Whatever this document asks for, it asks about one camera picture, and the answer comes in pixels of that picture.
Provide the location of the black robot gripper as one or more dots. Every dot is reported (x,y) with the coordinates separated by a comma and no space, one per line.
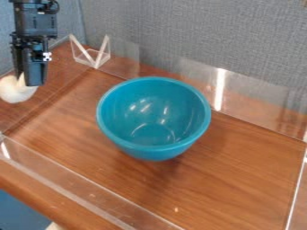
(36,27)

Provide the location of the brown white plush mushroom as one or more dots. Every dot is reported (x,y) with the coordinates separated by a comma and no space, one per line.
(14,90)

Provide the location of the blue plastic bowl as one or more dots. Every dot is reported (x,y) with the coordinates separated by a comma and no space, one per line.
(154,116)

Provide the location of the clear acrylic front barrier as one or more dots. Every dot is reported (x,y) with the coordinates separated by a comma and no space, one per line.
(76,202)

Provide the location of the clear acrylic barrier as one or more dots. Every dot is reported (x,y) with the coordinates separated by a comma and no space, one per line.
(269,105)
(76,202)

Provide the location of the clear acrylic back barrier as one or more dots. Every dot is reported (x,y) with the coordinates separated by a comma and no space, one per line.
(269,105)

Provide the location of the clear acrylic corner bracket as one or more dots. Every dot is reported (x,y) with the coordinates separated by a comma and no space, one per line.
(91,57)

